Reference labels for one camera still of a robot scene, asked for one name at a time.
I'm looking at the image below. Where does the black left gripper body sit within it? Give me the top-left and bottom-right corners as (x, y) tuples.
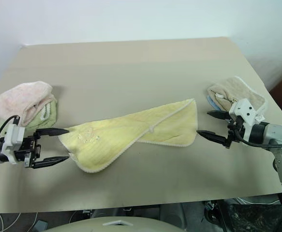
(14, 131), (43, 169)

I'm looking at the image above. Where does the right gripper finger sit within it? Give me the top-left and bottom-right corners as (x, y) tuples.
(196, 130), (228, 145)
(206, 110), (231, 120)

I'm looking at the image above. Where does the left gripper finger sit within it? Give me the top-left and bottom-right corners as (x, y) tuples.
(33, 156), (70, 169)
(35, 128), (70, 139)

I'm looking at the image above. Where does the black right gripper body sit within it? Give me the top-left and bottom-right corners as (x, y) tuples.
(224, 113), (247, 150)

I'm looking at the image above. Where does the yellow towel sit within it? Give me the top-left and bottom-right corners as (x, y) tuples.
(58, 98), (199, 174)

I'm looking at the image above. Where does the blue folded towel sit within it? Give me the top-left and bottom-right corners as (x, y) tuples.
(207, 95), (223, 112)

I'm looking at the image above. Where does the green folded towel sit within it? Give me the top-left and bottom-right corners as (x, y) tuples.
(24, 99), (59, 131)

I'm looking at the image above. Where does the beige folded towel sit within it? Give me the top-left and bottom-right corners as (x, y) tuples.
(206, 76), (269, 120)

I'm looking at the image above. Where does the pink folded towel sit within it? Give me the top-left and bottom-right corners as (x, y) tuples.
(0, 81), (55, 127)

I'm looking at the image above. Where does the dark speckled object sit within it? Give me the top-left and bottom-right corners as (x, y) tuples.
(227, 203), (282, 232)

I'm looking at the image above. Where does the grey robot torso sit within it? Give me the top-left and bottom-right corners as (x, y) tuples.
(44, 214), (206, 232)

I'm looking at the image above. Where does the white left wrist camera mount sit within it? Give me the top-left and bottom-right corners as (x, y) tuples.
(2, 123), (26, 165)

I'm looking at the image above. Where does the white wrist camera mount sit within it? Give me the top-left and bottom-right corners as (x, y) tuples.
(228, 98), (265, 127)
(2, 123), (26, 165)

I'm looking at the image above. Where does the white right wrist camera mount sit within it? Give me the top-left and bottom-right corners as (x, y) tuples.
(228, 98), (265, 127)

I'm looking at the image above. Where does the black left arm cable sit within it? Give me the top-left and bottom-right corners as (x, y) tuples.
(0, 115), (20, 141)

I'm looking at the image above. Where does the white floor cable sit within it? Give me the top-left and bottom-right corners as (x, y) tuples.
(0, 209), (44, 232)

